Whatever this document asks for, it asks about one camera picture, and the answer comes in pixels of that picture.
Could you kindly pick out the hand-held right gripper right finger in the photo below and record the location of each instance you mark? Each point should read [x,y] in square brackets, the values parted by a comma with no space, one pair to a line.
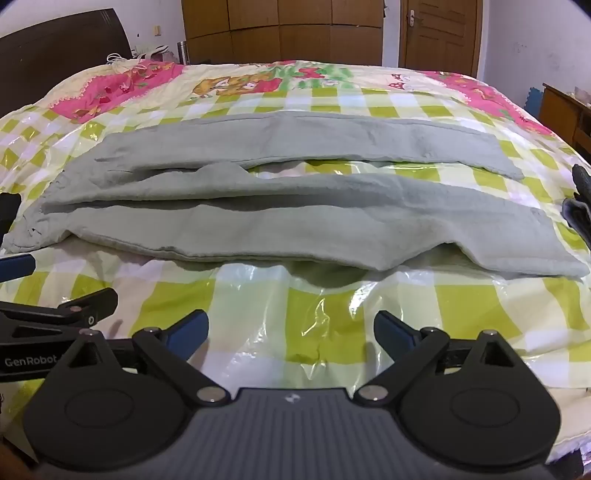
[395,330]

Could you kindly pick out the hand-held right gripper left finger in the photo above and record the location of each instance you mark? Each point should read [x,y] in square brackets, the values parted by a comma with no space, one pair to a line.
[187,330]

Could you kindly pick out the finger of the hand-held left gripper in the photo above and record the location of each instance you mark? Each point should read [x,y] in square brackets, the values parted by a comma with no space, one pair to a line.
[16,267]
[69,307]

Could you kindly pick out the grey pants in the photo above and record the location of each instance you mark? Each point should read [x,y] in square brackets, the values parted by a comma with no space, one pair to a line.
[277,217]

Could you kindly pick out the black cloth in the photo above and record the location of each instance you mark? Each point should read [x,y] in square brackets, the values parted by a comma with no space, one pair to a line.
[9,212]

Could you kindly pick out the dark brown headboard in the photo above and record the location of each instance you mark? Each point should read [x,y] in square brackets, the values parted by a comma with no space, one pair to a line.
[55,50]

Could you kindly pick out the dark grey bundle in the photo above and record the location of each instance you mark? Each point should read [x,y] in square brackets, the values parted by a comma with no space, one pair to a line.
[582,182]

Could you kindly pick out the checkered printed bed blanket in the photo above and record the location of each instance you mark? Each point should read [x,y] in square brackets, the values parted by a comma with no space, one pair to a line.
[323,92]

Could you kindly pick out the black-and-white striped item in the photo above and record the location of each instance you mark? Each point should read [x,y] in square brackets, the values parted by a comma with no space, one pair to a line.
[157,50]

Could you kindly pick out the blue foam mat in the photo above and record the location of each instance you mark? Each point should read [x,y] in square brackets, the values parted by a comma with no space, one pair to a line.
[533,99]

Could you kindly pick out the silver metal cylinder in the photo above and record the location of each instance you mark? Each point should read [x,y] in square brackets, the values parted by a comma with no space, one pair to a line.
[183,53]

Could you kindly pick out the wooden side table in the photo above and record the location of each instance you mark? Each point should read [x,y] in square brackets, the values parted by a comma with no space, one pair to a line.
[558,110]

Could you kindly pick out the wooden door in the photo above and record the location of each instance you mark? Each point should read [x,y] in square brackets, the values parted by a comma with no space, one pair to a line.
[443,37]

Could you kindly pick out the clear plastic container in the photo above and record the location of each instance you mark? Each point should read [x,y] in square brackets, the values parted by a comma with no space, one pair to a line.
[582,94]

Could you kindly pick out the wooden wardrobe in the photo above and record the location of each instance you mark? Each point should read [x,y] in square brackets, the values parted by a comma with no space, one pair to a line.
[277,32]

